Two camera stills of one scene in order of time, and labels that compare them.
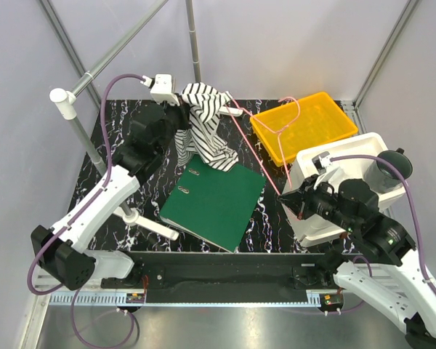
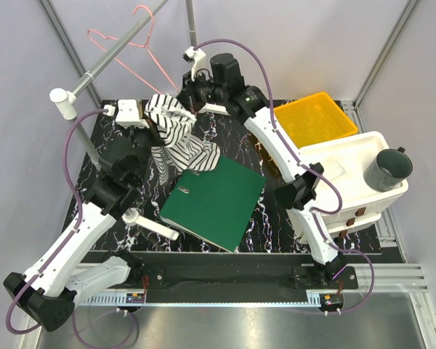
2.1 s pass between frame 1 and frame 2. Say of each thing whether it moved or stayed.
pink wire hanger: moved
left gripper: moved
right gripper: moved
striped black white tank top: moved
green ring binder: stayed
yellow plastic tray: stayed
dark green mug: stayed
